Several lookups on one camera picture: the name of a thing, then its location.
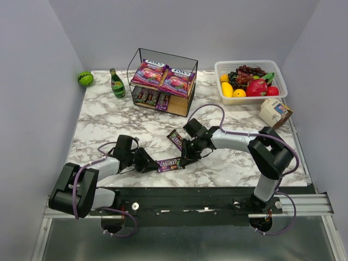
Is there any purple Fox's candy bag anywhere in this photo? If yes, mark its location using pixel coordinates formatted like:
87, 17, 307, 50
131, 59, 169, 89
158, 68, 196, 98

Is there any aluminium rail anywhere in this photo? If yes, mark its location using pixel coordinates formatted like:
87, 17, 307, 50
43, 194, 334, 220

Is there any green glass bottle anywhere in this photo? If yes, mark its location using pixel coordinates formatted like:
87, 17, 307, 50
109, 68, 126, 98

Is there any black mounting base plate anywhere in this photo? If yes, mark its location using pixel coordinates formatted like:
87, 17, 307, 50
90, 187, 283, 227

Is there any black wire wooden shelf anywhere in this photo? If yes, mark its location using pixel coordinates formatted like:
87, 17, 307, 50
127, 48, 198, 117

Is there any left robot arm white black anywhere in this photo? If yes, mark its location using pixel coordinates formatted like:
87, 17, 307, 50
48, 135, 160, 220

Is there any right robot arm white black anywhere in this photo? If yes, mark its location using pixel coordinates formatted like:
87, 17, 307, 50
180, 119, 295, 210

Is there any red dragon fruit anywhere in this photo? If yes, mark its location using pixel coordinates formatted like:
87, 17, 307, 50
246, 78, 268, 97

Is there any yellow small fruit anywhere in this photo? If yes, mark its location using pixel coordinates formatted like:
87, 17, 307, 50
220, 74, 229, 82

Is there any red apple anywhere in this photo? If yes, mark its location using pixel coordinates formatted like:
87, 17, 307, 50
266, 86, 279, 96

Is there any purple m&m's bag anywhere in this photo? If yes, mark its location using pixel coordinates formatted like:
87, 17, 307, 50
156, 92, 171, 111
145, 90, 160, 106
156, 157, 181, 173
166, 129, 183, 151
135, 88, 151, 103

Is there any yellow mango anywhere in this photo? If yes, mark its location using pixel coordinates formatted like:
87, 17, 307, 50
221, 82, 233, 97

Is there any white plastic fruit basket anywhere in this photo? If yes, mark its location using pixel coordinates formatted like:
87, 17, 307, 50
214, 60, 288, 105

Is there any orange fruit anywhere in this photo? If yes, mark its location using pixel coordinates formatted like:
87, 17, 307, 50
233, 89, 246, 97

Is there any green ball toy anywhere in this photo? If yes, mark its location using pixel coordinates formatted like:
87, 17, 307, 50
78, 71, 94, 87

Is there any dark grape bunch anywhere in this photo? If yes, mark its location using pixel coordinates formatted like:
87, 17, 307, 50
228, 65, 266, 89

